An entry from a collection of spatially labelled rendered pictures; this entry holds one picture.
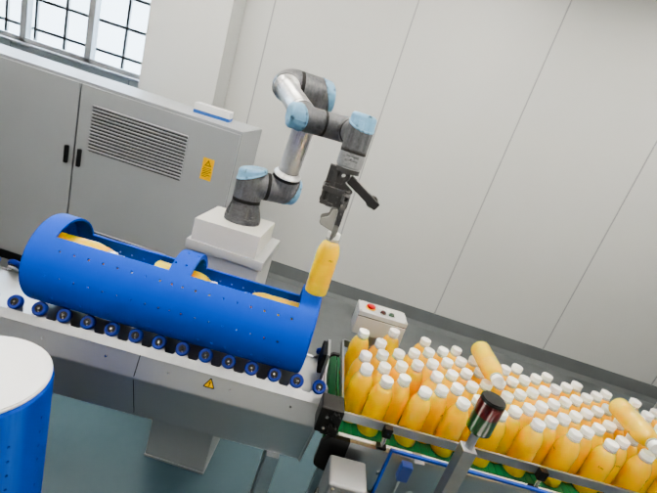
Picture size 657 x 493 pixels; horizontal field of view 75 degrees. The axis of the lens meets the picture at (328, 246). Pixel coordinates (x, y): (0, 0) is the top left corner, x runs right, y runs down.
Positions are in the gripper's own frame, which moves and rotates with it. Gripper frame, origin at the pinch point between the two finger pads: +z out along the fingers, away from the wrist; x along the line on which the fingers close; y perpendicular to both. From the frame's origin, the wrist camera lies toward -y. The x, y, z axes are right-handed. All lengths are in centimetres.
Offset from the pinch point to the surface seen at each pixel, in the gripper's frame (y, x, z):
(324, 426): -14, 18, 51
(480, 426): -47, 33, 27
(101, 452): 69, -40, 143
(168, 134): 112, -159, 8
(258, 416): 5, 6, 63
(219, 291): 27.6, 4.7, 25.8
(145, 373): 43, 6, 59
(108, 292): 58, 9, 35
